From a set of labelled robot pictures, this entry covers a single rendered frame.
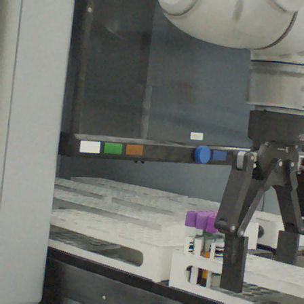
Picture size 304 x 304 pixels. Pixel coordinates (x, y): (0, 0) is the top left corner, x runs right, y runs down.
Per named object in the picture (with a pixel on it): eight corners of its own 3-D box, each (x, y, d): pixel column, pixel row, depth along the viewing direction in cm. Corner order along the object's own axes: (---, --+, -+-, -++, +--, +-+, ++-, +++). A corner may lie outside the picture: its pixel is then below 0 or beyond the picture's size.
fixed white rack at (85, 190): (13, 202, 184) (16, 174, 184) (49, 202, 191) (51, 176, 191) (100, 226, 163) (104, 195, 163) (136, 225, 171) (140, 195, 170)
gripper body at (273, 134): (284, 110, 97) (275, 188, 97) (324, 117, 103) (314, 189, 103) (235, 106, 102) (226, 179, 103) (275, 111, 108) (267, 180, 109)
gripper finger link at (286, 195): (262, 159, 104) (269, 154, 105) (280, 231, 109) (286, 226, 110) (287, 163, 102) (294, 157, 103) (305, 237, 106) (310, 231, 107)
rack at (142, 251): (24, 247, 131) (28, 209, 130) (72, 245, 138) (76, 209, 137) (155, 292, 110) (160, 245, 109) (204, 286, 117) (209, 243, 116)
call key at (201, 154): (192, 162, 137) (195, 144, 137) (204, 163, 140) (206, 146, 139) (197, 163, 137) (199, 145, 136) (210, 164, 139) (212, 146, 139)
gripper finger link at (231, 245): (242, 221, 99) (226, 222, 97) (237, 262, 99) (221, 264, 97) (233, 219, 100) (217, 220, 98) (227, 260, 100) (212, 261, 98)
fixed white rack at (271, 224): (160, 226, 173) (163, 197, 173) (192, 225, 180) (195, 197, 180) (273, 255, 152) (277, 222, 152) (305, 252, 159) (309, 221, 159)
